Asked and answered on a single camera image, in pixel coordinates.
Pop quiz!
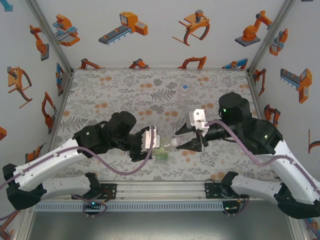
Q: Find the bottle with yellow-green label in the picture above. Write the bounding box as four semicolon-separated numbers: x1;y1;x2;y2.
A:
152;141;179;154

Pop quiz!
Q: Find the bottle with green label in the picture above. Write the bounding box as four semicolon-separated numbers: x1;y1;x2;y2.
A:
154;151;170;165

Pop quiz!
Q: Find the clear unlabelled plastic bottle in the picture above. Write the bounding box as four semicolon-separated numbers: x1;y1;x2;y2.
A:
177;84;191;104

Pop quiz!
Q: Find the floral patterned tablecloth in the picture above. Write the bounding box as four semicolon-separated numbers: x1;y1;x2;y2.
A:
51;68;280;182

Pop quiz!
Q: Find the grey metal base panel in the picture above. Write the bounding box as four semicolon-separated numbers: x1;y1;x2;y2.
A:
27;209;295;240

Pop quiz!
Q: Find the right aluminium side rail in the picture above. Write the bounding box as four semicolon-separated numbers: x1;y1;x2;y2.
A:
246;71;285;181

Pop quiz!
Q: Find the aluminium side rail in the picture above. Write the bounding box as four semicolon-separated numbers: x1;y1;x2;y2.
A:
23;69;76;185
246;71;285;181

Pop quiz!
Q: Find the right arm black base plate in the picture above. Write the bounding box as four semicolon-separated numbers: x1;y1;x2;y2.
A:
204;180;250;200

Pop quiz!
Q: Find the aluminium front rail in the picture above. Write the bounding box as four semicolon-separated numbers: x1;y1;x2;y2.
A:
23;181;297;202

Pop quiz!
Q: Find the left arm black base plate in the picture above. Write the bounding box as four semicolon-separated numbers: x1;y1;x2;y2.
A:
98;183;118;201

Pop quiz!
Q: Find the left aluminium side rail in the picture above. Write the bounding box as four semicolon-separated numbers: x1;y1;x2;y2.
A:
23;69;76;185

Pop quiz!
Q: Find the aluminium back rail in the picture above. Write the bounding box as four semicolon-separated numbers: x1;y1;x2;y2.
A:
72;66;250;72

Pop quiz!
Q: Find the grey slotted cable duct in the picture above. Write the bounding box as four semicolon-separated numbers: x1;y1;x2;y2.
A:
34;201;225;212

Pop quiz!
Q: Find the right aluminium corner post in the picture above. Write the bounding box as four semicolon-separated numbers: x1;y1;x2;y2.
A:
246;0;300;76

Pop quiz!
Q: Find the aluminium corner post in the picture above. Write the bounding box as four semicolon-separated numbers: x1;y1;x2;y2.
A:
24;0;76;75
246;0;300;76

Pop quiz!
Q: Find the left aluminium corner post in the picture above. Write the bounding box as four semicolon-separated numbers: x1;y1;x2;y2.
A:
24;0;76;75

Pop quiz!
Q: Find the aluminium frame leg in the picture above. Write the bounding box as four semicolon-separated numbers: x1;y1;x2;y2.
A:
17;208;36;240
284;199;310;240

